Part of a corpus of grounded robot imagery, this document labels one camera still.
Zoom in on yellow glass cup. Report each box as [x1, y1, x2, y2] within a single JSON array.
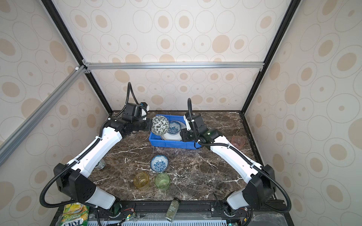
[[133, 172, 150, 190]]

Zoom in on black striped white plate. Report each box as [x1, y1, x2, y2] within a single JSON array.
[[161, 121, 186, 141]]

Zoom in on green beverage can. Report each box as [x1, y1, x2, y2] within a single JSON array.
[[95, 159, 106, 170]]

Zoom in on pink plastic cup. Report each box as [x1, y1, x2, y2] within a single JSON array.
[[231, 136, 246, 150]]

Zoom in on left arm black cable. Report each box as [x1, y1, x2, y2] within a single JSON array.
[[39, 81, 149, 209]]

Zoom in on blue plastic bin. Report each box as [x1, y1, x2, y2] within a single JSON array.
[[149, 115, 201, 150]]

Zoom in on silver aluminium crossbar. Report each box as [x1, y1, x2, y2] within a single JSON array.
[[85, 62, 264, 70]]

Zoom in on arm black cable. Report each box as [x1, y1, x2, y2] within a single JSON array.
[[39, 81, 149, 209], [187, 98, 292, 214]]

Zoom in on blue floral ceramic bowl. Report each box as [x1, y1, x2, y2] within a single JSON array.
[[168, 121, 182, 135]]

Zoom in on black right corner post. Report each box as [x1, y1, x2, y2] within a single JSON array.
[[241, 0, 301, 115]]

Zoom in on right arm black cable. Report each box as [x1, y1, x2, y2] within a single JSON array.
[[187, 98, 292, 214]]

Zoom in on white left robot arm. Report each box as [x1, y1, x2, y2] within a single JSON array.
[[54, 102, 151, 216]]

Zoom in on green glass cup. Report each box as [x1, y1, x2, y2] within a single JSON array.
[[155, 173, 170, 190]]

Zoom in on yellow green snack bag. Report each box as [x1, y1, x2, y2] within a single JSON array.
[[59, 202, 90, 226]]

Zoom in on spice jar with herbs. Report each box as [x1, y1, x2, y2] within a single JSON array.
[[166, 198, 181, 223]]

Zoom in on black corner frame post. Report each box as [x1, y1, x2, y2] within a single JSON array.
[[41, 0, 113, 115]]

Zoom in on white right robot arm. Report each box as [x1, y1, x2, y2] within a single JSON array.
[[181, 113, 275, 210]]

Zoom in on silver aluminium side rail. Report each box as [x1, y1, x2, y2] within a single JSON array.
[[1, 66, 85, 164]]

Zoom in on blue dotted ceramic bowl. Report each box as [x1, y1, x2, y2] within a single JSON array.
[[150, 155, 169, 173]]

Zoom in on leaf patterned ceramic bowl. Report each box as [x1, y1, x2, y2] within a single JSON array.
[[151, 115, 170, 136]]

